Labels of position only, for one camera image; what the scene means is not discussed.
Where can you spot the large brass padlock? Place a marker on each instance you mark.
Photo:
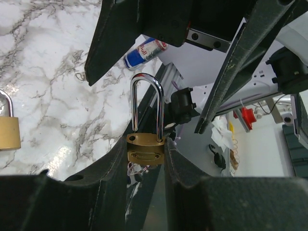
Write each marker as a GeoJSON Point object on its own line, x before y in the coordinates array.
{"type": "Point", "coordinates": [9, 128]}

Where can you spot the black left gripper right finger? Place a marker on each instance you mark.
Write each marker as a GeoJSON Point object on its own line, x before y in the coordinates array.
{"type": "Point", "coordinates": [199, 202]}

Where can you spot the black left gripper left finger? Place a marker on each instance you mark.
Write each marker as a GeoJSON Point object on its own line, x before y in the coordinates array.
{"type": "Point", "coordinates": [93, 199]}

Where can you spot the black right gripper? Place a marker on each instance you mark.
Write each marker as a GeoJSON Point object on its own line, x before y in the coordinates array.
{"type": "Point", "coordinates": [212, 25]}

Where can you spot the small brass padlock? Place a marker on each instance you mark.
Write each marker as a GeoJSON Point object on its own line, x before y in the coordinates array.
{"type": "Point", "coordinates": [146, 149]}

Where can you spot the red bull can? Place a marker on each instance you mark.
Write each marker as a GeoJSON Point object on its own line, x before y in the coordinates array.
{"type": "Point", "coordinates": [145, 52]}

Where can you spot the black metal base rail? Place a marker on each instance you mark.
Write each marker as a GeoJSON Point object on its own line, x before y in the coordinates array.
{"type": "Point", "coordinates": [140, 193]}

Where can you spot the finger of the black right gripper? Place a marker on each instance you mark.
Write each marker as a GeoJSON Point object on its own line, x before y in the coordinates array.
{"type": "Point", "coordinates": [118, 26]}

